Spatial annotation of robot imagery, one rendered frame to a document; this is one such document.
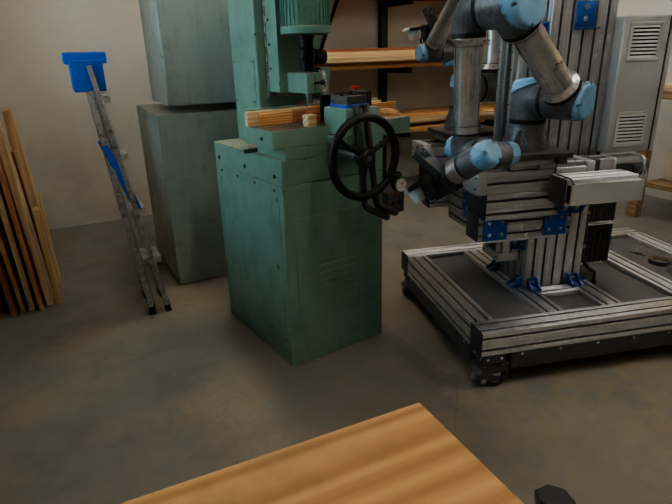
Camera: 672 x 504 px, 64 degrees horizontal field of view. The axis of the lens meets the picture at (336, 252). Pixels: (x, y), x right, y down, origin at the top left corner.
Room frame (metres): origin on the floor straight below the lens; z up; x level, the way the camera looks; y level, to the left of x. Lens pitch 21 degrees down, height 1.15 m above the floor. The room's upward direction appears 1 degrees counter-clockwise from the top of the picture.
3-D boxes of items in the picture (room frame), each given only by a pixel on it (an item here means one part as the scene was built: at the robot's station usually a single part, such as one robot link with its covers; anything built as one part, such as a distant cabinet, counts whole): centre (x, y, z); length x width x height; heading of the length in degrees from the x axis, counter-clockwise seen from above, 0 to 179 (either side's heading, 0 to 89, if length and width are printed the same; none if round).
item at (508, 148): (1.54, -0.47, 0.85); 0.11 x 0.11 x 0.08; 37
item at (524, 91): (1.82, -0.65, 0.98); 0.13 x 0.12 x 0.14; 37
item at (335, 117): (1.93, -0.07, 0.91); 0.15 x 0.14 x 0.09; 124
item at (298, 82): (2.07, 0.10, 1.03); 0.14 x 0.07 x 0.09; 34
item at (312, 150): (2.01, 0.05, 0.82); 0.40 x 0.21 x 0.04; 124
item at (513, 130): (1.82, -0.65, 0.87); 0.15 x 0.15 x 0.10
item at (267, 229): (2.15, 0.16, 0.36); 0.58 x 0.45 x 0.71; 34
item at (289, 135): (2.00, -0.02, 0.87); 0.61 x 0.30 x 0.06; 124
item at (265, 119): (2.11, 0.00, 0.92); 0.62 x 0.02 x 0.04; 124
